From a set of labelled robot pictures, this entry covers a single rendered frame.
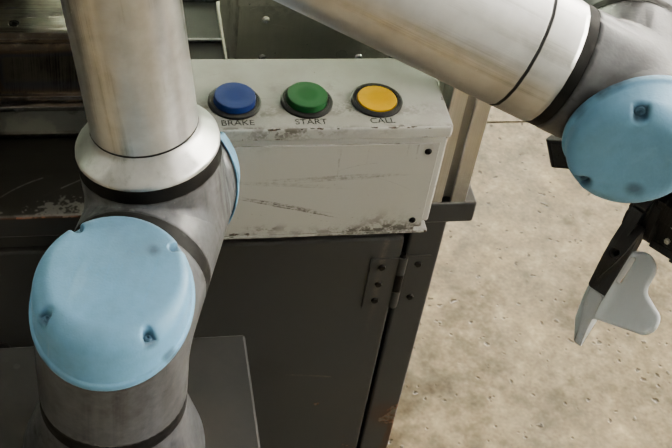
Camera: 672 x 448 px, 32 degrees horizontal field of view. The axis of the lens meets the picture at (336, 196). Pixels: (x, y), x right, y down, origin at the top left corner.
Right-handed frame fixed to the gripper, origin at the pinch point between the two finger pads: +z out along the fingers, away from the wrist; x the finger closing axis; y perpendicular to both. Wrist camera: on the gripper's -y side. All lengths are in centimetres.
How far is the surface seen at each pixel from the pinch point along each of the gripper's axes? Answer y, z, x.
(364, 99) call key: -31.2, 0.9, 4.0
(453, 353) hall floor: -37, 91, 56
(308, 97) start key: -34.5, 0.3, -0.6
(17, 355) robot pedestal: -39, 16, -32
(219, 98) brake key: -39.9, 0.3, -7.2
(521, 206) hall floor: -50, 91, 97
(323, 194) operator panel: -30.7, 10.2, -1.0
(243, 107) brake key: -37.5, 0.4, -6.4
